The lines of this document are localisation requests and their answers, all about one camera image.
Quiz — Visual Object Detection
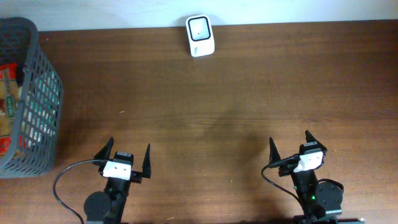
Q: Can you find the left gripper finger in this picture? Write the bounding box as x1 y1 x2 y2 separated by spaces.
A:
94 137 114 160
142 143 151 179

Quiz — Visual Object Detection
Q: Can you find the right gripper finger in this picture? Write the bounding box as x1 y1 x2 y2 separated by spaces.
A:
268 138 281 168
305 130 326 151

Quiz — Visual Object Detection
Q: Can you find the orange spaghetti packet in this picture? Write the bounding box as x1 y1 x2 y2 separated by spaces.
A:
1 63 20 157

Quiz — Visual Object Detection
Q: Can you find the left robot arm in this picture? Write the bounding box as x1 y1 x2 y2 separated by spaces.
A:
84 138 151 223

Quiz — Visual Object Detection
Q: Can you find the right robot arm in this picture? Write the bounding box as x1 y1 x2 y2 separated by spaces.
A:
264 130 344 223

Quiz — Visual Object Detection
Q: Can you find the white barcode scanner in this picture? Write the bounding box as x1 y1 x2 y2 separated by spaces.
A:
185 15 215 57

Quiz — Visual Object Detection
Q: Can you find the grey plastic mesh basket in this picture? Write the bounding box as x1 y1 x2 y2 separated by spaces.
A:
1 17 64 179

